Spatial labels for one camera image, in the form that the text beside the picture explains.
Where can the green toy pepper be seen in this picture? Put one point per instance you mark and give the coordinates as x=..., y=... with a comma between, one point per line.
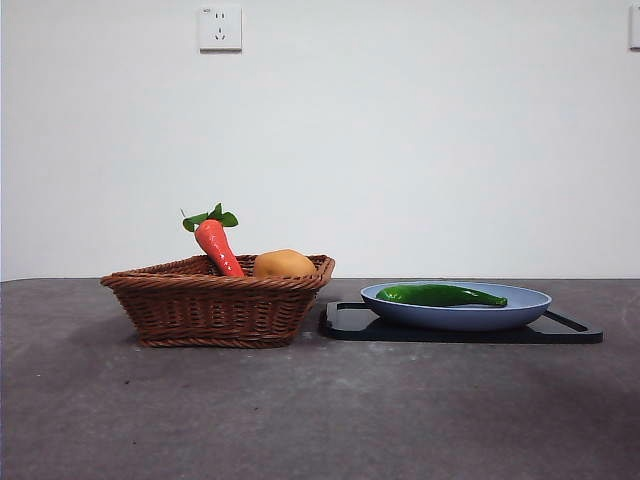
x=435, y=295

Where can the blue round plate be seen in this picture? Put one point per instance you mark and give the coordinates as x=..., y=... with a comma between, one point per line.
x=450, y=317

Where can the black flat tray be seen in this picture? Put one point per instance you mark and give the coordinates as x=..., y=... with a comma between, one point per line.
x=350, y=330

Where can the orange toy carrot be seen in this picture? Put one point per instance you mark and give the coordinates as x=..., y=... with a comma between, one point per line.
x=215, y=245

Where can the brown wicker basket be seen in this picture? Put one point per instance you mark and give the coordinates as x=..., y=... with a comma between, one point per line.
x=210, y=310

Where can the white wall socket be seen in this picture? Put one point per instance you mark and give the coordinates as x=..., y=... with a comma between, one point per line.
x=221, y=28

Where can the white wall plate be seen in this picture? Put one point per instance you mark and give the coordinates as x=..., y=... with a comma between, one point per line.
x=635, y=28

